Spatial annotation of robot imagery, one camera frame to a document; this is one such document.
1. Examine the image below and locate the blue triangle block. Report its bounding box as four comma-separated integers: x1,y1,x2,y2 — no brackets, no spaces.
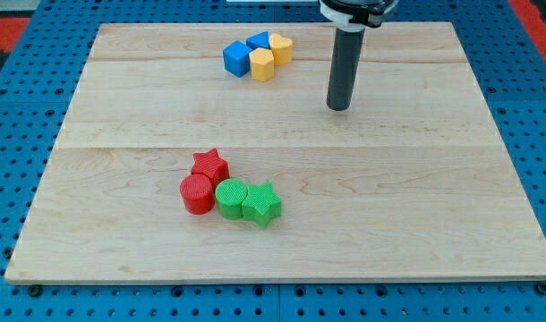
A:
245,31,269,50

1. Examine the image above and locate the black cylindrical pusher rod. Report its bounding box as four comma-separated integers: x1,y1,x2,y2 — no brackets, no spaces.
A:
326,28,364,112

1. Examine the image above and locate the black white robot arm flange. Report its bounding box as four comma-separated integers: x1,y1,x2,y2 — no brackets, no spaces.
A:
319,0,400,32

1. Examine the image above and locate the blue perforated base mat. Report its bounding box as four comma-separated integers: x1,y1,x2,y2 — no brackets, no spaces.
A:
0,0,546,321

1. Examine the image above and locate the green star block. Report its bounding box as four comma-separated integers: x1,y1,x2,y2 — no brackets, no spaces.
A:
242,182,282,229

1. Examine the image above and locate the red star block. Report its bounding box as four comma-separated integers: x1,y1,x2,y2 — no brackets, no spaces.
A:
191,148,230,189

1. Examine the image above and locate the red cylinder block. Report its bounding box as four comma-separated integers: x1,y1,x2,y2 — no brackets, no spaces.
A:
179,174,215,215

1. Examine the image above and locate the green cylinder block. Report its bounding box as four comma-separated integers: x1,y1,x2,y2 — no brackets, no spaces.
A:
215,178,247,220

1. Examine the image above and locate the yellow heart block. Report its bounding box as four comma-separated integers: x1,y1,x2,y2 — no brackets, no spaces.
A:
269,33,294,66

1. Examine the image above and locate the light wooden board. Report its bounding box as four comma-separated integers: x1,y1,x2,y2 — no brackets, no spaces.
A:
4,21,546,285

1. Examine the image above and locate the blue cube block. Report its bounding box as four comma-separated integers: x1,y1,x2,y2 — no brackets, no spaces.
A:
223,41,252,78

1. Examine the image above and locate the yellow pentagon block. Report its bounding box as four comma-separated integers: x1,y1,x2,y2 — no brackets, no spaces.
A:
249,47,275,82

